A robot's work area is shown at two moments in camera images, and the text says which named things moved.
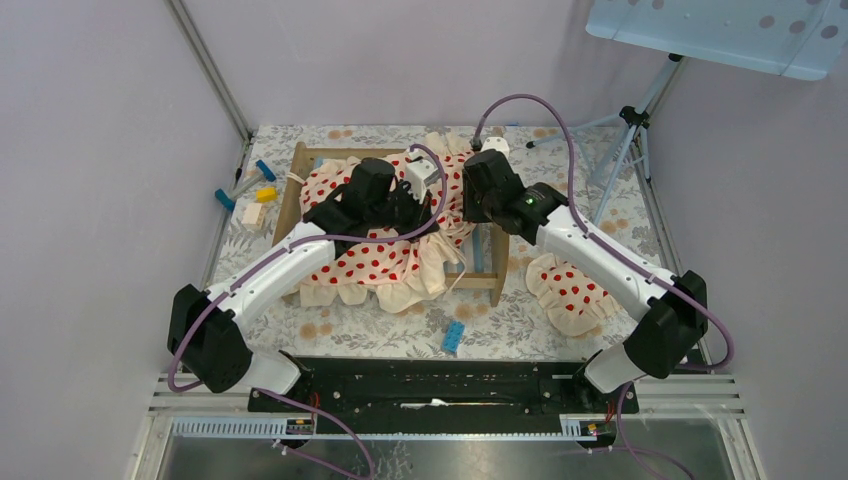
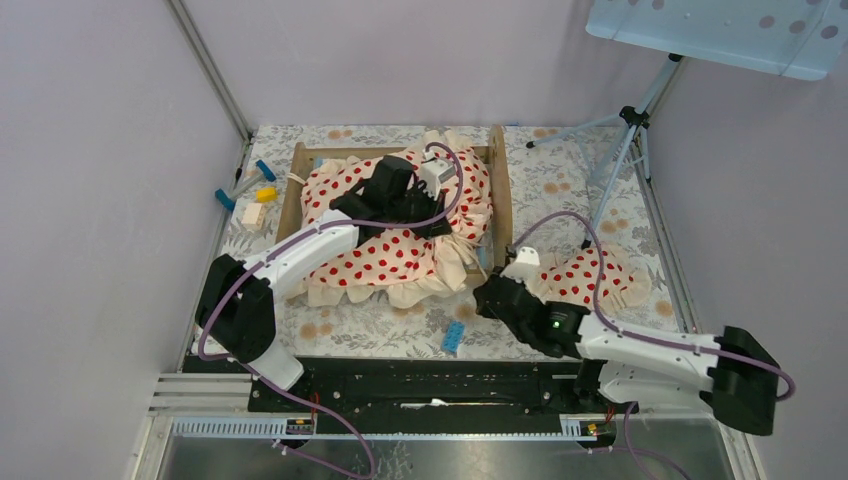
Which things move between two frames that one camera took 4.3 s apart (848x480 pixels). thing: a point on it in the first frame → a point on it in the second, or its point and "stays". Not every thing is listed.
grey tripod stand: (635, 119) stays
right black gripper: (470, 212) → (481, 307)
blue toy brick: (452, 336) stays
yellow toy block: (268, 194) stays
